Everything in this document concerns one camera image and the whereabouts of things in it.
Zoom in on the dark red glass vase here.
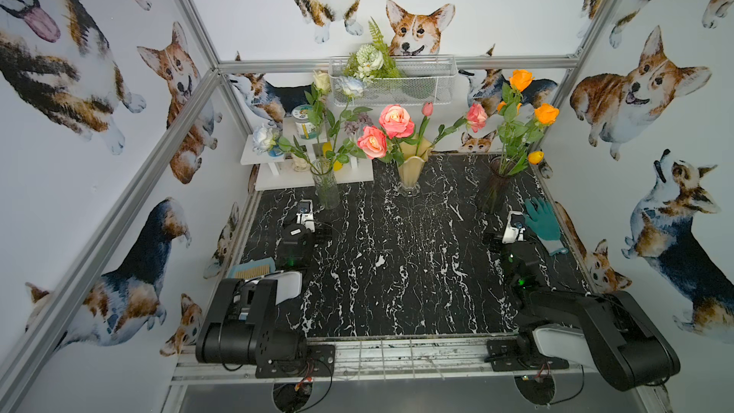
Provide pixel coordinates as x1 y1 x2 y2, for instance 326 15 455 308
475 157 516 213

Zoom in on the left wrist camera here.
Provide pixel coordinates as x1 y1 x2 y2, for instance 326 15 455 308
296 200 315 233

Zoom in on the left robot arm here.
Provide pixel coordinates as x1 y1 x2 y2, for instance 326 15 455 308
195 270 336 379

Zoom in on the clear ribbed glass vase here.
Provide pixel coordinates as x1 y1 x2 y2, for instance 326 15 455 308
311 157 340 210

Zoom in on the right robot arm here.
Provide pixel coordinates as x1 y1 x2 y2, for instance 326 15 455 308
483 233 682 391

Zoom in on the pink tulip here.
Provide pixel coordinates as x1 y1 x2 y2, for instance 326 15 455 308
416 101 434 156

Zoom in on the white tiered shelf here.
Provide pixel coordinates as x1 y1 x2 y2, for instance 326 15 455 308
240 119 374 191

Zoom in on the teal rubber glove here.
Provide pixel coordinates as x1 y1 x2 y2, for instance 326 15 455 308
525 198 569 255

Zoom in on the orange tulip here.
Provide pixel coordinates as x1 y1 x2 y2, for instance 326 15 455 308
508 151 544 176

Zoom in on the white wire wall basket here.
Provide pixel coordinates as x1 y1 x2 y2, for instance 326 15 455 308
351 55 458 107

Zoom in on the clear jar green lid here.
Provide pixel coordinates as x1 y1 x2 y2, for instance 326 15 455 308
292 104 320 140

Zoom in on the blue label tin can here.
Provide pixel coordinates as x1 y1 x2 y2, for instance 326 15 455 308
267 145 285 158

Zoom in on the small purple flower pot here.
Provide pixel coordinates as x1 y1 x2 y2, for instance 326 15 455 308
343 113 374 137

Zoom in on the green fern white flower bouquet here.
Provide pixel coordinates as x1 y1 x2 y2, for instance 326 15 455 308
343 18 403 86

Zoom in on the pink rose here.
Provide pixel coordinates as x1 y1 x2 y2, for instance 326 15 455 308
357 126 401 164
431 103 489 147
378 104 416 166

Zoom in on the yellow bottle under shelf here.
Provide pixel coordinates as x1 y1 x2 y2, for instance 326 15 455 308
322 141 343 172

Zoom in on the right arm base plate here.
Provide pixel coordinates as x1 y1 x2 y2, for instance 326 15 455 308
485 335 570 372

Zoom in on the yellow fluted vase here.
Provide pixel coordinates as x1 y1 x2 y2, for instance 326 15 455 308
398 139 433 197

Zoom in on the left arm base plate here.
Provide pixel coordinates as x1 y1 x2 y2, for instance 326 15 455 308
255 344 336 380

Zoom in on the small glass jar under shelf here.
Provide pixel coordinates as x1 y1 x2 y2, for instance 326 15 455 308
292 156 311 172

